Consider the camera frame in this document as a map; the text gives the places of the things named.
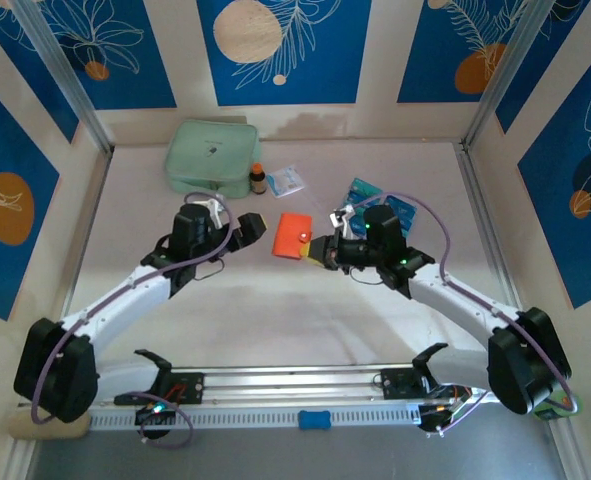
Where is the beige foam block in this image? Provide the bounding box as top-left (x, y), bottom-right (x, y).
top-left (8, 412), bottom-right (92, 441)

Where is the mint green zip pouch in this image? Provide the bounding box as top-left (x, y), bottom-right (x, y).
top-left (163, 119), bottom-right (264, 200)

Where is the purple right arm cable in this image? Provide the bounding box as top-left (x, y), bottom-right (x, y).
top-left (342, 192), bottom-right (576, 434)

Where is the blue bone-shaped clip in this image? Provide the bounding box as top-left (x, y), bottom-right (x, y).
top-left (297, 409), bottom-right (332, 431)

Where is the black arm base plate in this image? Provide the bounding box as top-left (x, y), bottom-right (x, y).
top-left (113, 370), bottom-right (207, 407)
top-left (380, 367), bottom-right (472, 401)

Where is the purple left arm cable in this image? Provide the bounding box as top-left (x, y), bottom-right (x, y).
top-left (30, 192), bottom-right (236, 425)

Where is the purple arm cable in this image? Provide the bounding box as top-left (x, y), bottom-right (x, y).
top-left (342, 192), bottom-right (576, 434)
top-left (30, 192), bottom-right (236, 425)

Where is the purple cable loop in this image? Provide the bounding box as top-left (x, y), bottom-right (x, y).
top-left (138, 391), bottom-right (195, 450)

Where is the green tape roll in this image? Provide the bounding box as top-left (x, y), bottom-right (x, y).
top-left (532, 392), bottom-right (582, 421)

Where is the aluminium table edge rail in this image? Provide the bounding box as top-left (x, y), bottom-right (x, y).
top-left (2, 147), bottom-right (116, 480)
top-left (454, 141), bottom-right (584, 480)

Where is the aluminium frame post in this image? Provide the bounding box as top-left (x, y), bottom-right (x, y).
top-left (9, 0), bottom-right (116, 156)
top-left (459, 0), bottom-right (564, 151)

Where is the white and blue sachet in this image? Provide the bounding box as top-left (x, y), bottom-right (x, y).
top-left (266, 164), bottom-right (308, 200)

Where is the white slotted cable duct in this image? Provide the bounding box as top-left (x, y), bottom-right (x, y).
top-left (88, 402), bottom-right (421, 431)

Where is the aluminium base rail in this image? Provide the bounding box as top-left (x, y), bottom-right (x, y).
top-left (94, 363), bottom-right (496, 404)

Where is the brown bottle orange cap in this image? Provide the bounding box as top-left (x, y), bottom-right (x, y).
top-left (249, 162), bottom-right (268, 195)

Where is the orange card holder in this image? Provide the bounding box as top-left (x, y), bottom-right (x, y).
top-left (272, 212), bottom-right (314, 261)

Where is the black controller board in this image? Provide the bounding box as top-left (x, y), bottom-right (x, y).
top-left (134, 402), bottom-right (177, 427)
top-left (417, 398), bottom-right (476, 436)

